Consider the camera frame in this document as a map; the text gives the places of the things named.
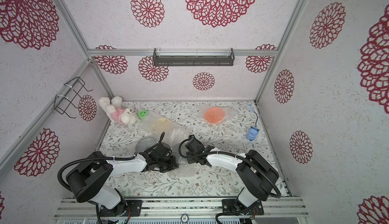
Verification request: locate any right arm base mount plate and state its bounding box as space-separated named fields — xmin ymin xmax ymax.
xmin=222 ymin=199 xmax=264 ymax=216

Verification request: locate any blue toy with cord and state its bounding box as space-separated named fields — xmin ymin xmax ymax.
xmin=246 ymin=104 xmax=259 ymax=141

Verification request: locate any white plush bunny pink dress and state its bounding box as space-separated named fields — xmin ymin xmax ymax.
xmin=99 ymin=96 xmax=138 ymax=125

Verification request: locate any yellow plate in bubble wrap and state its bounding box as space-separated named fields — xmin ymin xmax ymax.
xmin=137 ymin=110 xmax=185 ymax=134

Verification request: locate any green round toy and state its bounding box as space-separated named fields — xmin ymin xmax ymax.
xmin=138 ymin=110 xmax=149 ymax=119

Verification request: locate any orange plate in bubble wrap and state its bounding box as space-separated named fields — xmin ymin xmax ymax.
xmin=198 ymin=104 xmax=237 ymax=125

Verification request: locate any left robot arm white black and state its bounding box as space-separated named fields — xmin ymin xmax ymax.
xmin=57 ymin=133 xmax=179 ymax=216

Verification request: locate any black wire wall basket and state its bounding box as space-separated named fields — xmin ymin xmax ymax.
xmin=53 ymin=77 xmax=93 ymax=119

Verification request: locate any clear bubble wrap sheet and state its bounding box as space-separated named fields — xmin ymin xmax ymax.
xmin=166 ymin=128 xmax=196 ymax=178

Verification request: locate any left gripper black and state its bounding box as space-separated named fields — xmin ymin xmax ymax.
xmin=157 ymin=155 xmax=179 ymax=174

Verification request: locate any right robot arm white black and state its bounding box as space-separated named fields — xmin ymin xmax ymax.
xmin=178 ymin=135 xmax=282 ymax=224

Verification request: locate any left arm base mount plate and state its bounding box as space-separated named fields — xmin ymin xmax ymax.
xmin=98 ymin=200 xmax=143 ymax=217

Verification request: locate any aluminium front rail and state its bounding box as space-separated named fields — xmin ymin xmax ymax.
xmin=53 ymin=197 xmax=309 ymax=220

